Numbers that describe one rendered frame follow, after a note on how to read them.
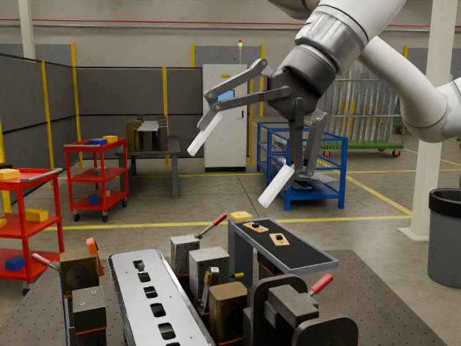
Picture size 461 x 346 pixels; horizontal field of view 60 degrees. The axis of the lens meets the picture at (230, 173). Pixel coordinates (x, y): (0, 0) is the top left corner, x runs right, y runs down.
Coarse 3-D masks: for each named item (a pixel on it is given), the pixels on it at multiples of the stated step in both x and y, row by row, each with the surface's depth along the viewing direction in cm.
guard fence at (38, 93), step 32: (0, 64) 477; (32, 64) 575; (0, 96) 476; (32, 96) 573; (64, 96) 720; (0, 128) 468; (32, 128) 570; (64, 128) 716; (0, 160) 473; (32, 160) 568; (64, 160) 712
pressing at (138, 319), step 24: (120, 264) 134; (144, 264) 134; (168, 264) 133; (120, 288) 118; (168, 288) 118; (120, 312) 107; (144, 312) 105; (168, 312) 105; (192, 312) 105; (144, 336) 95; (192, 336) 95
